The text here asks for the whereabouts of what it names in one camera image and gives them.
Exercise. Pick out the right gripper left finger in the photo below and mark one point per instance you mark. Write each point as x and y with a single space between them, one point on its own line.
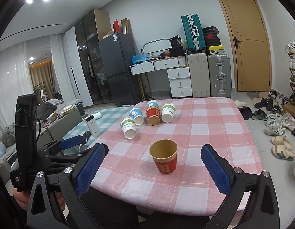
55 199

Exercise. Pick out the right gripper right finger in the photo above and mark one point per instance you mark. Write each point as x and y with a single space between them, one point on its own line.
261 210

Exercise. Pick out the red kraft paper cup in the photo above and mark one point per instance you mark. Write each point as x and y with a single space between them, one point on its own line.
164 154

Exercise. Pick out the green white cup front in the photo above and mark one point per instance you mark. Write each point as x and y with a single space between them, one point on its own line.
128 126

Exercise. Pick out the green white cup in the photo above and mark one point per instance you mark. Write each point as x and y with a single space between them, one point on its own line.
128 126
168 112

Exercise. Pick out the blue white cup left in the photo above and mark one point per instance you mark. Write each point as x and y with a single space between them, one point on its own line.
137 115

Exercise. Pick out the blue white cup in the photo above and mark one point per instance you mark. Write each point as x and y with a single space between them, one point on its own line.
152 103
137 115

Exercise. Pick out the red paper cup lying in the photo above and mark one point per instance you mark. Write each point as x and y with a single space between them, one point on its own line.
153 115

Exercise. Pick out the blue white cup rear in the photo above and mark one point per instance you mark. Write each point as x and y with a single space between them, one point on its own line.
152 103

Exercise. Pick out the green white cup right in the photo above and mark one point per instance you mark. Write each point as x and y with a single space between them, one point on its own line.
168 112

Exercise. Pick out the left hand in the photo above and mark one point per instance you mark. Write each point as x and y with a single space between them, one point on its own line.
22 198

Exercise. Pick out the white power bank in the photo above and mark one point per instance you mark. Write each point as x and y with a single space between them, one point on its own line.
92 125

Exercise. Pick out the teal checkered tablecloth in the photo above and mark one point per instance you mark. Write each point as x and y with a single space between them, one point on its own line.
107 119

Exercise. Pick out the pink checkered tablecloth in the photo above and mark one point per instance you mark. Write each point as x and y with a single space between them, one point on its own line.
129 172

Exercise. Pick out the black refrigerator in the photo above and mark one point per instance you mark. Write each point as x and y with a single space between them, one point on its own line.
117 51

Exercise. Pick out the glass door wardrobe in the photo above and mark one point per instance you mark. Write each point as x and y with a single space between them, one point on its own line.
89 31

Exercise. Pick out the blue plastic bag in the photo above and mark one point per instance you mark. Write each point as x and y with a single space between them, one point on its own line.
140 58

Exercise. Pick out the silver aluminium suitcase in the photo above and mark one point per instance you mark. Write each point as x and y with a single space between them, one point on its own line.
220 75

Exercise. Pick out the white dresser desk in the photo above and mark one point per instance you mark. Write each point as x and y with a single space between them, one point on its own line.
167 77

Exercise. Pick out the beige suitcase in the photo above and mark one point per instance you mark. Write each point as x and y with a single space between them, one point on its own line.
199 74

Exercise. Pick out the shoe rack with shoes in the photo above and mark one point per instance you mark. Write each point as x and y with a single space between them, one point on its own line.
290 50

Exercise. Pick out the stacked shoe boxes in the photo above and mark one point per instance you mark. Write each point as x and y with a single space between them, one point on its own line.
212 41

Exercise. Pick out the wooden door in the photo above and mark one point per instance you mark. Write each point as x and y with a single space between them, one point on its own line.
250 45

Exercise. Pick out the teal suitcase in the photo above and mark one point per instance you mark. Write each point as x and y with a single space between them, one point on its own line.
193 33

